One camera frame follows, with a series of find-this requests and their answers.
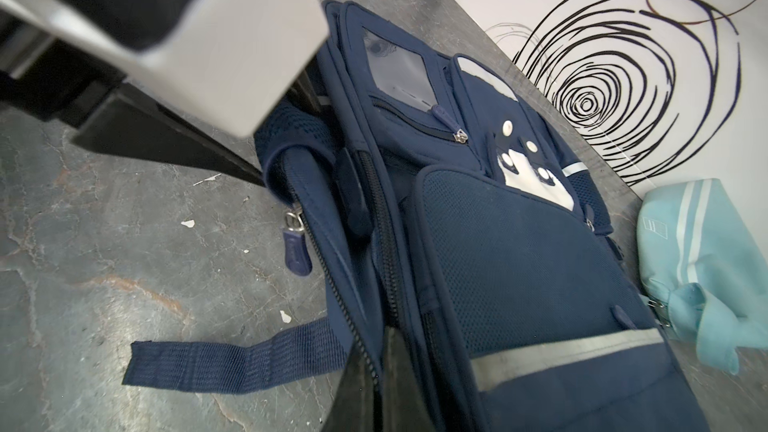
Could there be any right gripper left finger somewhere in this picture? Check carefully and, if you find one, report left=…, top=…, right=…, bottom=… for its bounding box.
left=321, top=365, right=375, bottom=432

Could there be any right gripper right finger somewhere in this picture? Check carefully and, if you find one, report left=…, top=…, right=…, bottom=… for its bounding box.
left=381, top=327, right=435, bottom=431

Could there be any navy blue student backpack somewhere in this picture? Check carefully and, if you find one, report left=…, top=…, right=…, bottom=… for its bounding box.
left=123, top=0, right=708, bottom=431

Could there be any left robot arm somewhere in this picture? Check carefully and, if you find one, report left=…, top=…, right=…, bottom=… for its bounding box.
left=1, top=0, right=329, bottom=185

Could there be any light teal pencil pouch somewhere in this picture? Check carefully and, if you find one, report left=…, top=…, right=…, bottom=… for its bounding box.
left=636, top=179, right=767, bottom=375

